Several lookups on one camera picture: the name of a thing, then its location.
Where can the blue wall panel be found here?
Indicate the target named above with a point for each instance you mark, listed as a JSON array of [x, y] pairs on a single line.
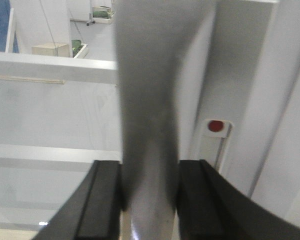
[[0, 25]]

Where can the distant wooden box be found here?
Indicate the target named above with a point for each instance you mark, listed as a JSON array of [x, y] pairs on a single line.
[[51, 49]]

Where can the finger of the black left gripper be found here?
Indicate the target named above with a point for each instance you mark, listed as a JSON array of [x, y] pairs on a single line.
[[93, 211], [210, 208]]

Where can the silver door handle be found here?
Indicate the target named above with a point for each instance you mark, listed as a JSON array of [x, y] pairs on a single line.
[[152, 38]]

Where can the red dot door lock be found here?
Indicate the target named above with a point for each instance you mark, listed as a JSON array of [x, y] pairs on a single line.
[[214, 140]]

